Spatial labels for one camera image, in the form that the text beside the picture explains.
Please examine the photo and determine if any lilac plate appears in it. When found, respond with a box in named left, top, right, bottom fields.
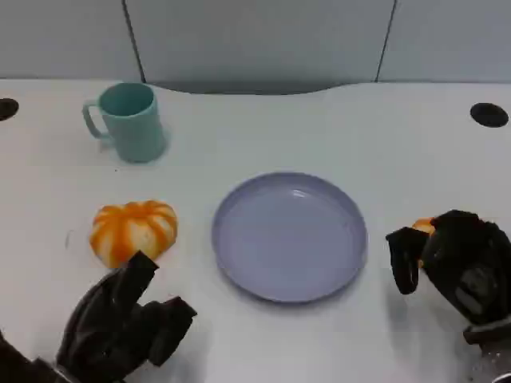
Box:
left=211, top=171, right=369, bottom=304

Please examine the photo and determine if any black table cable grommet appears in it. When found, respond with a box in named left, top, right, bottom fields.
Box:
left=0, top=97, right=20, bottom=122
left=469, top=102, right=509, bottom=128

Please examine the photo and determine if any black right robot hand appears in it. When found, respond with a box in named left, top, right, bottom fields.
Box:
left=385, top=209, right=511, bottom=328

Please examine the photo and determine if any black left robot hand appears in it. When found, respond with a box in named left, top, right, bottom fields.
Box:
left=55, top=250, right=198, bottom=383

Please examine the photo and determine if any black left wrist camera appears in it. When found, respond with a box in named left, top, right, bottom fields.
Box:
left=0, top=329, right=61, bottom=383

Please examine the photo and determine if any pale green mug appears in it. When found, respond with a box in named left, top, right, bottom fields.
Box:
left=81, top=82, right=168, bottom=164

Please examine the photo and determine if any orange and white bread roll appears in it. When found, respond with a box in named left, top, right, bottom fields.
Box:
left=89, top=199, right=179, bottom=269
left=410, top=216, right=437, bottom=237

